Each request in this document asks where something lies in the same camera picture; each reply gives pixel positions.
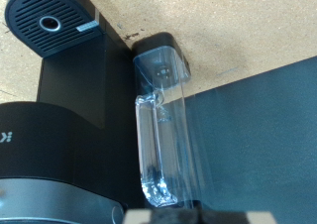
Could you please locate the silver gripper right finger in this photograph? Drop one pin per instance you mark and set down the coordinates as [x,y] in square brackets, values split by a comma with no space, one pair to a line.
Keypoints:
[261,218]

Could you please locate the black Keurig coffee machine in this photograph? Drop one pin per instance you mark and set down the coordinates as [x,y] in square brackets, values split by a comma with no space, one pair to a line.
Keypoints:
[82,85]

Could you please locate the dark gray backdrop panel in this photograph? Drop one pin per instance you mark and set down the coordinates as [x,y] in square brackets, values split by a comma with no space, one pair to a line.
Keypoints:
[264,134]

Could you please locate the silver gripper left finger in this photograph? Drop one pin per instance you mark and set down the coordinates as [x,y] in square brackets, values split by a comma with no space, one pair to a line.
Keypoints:
[138,217]

